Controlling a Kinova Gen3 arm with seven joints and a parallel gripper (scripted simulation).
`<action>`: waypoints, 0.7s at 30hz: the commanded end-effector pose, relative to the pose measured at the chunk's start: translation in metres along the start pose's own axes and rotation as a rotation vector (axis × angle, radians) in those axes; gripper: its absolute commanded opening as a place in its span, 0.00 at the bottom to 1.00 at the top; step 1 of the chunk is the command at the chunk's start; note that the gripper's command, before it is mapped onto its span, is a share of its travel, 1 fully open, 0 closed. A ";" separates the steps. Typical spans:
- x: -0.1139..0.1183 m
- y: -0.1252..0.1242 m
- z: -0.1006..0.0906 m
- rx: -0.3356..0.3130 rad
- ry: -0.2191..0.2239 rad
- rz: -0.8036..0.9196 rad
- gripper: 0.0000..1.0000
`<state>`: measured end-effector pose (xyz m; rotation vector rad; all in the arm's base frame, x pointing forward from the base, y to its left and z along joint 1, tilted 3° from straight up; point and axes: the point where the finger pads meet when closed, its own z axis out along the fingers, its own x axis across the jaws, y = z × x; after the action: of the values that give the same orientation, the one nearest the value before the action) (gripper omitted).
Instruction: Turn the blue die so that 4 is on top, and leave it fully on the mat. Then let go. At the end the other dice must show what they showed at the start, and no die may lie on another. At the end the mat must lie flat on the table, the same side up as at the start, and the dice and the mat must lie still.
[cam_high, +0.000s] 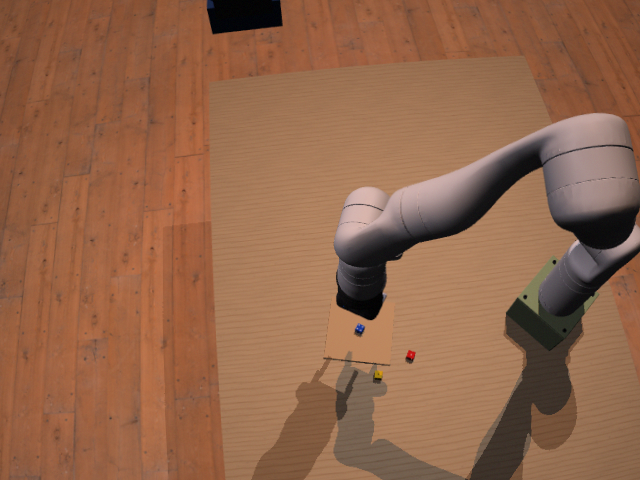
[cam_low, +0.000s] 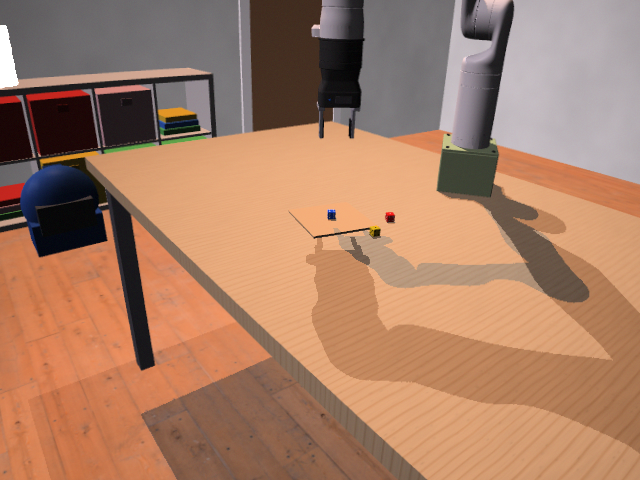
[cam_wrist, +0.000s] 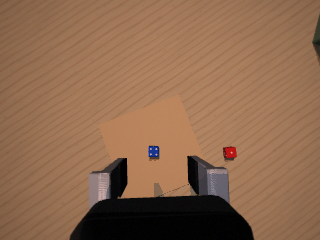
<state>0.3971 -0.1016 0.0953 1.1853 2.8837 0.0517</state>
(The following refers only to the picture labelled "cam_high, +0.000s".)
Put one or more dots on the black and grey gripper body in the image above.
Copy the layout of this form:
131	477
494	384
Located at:
360	297

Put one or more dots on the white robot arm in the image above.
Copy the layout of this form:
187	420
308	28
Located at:
592	188

